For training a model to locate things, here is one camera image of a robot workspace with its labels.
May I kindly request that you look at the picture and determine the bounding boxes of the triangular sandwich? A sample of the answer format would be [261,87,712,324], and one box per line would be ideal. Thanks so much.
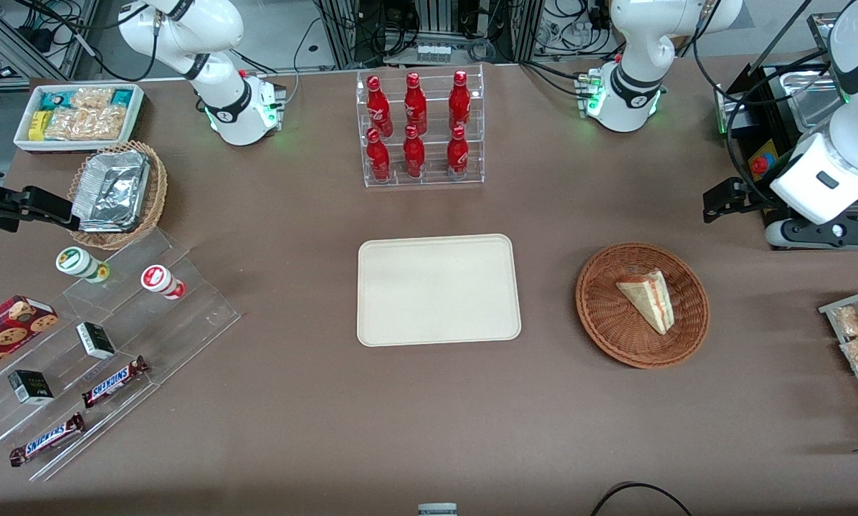
[616,269,675,335]

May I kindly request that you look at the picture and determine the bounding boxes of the tan wicker basket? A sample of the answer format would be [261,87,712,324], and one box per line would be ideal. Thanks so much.
[67,140,168,250]

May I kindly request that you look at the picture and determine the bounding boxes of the round brown wicker basket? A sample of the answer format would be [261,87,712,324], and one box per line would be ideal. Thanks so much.
[576,242,710,370]

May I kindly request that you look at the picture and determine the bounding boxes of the cream rectangular tray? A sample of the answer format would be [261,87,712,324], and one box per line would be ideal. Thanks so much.
[357,234,522,348]

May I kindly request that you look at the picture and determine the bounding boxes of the green lid snack cup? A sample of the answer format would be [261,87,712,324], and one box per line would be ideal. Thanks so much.
[56,247,110,284]

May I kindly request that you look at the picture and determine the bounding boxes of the white rectangular snack bin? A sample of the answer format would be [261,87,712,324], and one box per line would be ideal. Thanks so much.
[13,82,145,155]

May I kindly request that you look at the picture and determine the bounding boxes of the stacked aluminium foil trays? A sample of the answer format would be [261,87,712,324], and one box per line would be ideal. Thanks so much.
[72,149,151,234]

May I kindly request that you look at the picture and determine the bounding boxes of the black food warmer case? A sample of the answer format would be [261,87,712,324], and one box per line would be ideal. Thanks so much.
[715,11,858,250]

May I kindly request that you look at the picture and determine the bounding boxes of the silver box with green light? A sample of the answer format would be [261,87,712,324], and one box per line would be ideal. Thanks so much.
[715,82,750,137]

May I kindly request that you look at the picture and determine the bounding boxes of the large rice cracker bag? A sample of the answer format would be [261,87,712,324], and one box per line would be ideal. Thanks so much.
[45,106,125,141]

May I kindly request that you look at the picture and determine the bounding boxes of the small rice cracker bag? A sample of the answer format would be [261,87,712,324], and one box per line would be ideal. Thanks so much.
[70,87,114,110]

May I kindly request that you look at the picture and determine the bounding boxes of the red cookie box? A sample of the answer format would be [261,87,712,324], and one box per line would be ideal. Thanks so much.
[0,295,59,381]

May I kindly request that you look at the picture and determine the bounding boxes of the red lid snack cup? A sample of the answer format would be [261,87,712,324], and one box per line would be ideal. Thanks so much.
[140,264,186,300]

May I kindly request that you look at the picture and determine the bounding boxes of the small black box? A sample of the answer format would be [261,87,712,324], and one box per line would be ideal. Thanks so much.
[8,370,54,406]
[76,322,116,360]

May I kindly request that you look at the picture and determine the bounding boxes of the clear acrylic stepped stand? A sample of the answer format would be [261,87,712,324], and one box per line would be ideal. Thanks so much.
[0,228,242,482]

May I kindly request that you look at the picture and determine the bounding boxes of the brown Snickers bar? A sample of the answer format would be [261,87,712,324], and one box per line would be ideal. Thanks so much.
[82,356,150,409]
[9,413,87,468]

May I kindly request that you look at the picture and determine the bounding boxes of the red cola bottle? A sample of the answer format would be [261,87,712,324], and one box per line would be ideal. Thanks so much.
[366,128,391,182]
[404,72,428,135]
[366,75,394,137]
[402,125,426,178]
[448,70,472,132]
[447,126,469,176]

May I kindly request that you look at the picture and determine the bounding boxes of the clear acrylic bottle rack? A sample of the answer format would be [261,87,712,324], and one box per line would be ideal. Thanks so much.
[356,63,485,188]

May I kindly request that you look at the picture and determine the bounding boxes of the aluminium profile rack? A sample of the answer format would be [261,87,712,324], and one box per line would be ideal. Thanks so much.
[314,0,544,69]

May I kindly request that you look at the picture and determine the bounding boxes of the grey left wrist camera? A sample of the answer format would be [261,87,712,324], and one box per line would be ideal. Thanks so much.
[766,215,858,250]

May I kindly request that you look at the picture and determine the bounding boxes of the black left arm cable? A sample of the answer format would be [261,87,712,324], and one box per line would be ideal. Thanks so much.
[692,0,854,210]

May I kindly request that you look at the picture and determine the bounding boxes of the metal shelf frame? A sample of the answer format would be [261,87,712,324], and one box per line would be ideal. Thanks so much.
[0,0,100,83]

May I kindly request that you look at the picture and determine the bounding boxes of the black floor cable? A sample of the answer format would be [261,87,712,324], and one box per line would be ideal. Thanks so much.
[590,482,695,516]

